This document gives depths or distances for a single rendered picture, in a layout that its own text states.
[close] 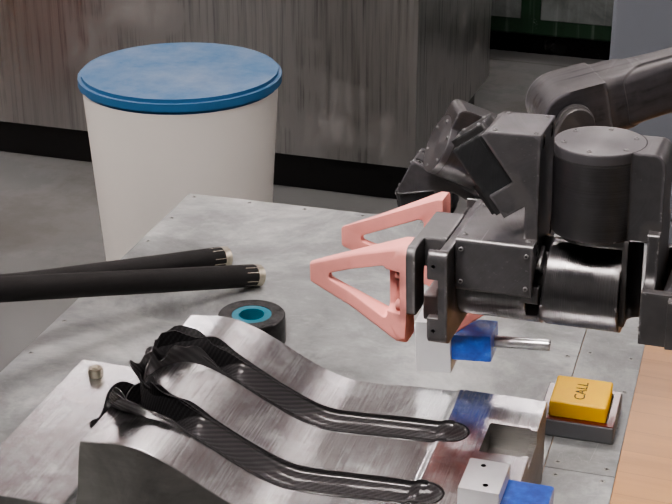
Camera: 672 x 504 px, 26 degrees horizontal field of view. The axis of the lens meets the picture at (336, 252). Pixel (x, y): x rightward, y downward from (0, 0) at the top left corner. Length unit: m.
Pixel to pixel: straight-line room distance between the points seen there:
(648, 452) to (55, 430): 0.61
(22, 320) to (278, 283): 1.83
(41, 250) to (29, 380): 2.36
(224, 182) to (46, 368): 1.73
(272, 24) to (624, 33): 1.44
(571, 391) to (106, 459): 0.53
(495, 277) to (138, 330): 0.90
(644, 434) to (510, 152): 0.72
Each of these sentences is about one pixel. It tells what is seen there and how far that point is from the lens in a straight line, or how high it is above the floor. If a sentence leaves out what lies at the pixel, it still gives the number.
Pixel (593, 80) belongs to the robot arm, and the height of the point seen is 1.20.
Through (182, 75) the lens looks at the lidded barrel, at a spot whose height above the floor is 0.59.
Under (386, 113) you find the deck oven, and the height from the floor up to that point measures 0.28.
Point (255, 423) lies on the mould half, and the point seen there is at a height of 0.90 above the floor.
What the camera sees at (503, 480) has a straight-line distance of 1.27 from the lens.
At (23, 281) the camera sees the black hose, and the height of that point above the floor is 0.90.
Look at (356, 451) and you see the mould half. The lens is 1.36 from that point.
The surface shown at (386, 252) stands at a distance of 0.92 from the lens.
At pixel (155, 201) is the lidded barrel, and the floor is 0.34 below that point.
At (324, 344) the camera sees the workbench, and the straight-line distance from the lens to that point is 1.73.
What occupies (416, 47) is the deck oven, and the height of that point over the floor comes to 0.48.
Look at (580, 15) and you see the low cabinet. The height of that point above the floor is 0.18.
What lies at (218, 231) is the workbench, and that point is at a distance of 2.04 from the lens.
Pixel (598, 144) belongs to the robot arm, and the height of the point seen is 1.30.
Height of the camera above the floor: 1.60
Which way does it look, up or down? 24 degrees down
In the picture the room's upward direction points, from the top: straight up
